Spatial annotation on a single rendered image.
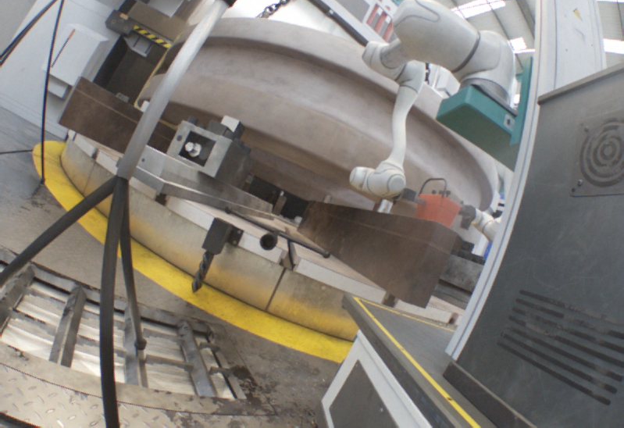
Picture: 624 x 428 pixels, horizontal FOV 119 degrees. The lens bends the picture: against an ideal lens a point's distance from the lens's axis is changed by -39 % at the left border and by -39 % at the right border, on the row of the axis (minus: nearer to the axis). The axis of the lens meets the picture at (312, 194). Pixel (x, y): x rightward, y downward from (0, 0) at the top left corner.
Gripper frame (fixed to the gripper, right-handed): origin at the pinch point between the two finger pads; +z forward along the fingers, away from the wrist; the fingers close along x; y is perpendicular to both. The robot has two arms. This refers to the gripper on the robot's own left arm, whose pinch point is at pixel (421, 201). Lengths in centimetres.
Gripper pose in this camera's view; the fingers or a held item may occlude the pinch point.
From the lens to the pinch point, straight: 146.0
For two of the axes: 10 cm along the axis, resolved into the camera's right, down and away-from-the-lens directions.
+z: 9.2, 3.1, 2.5
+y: -3.0, 9.5, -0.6
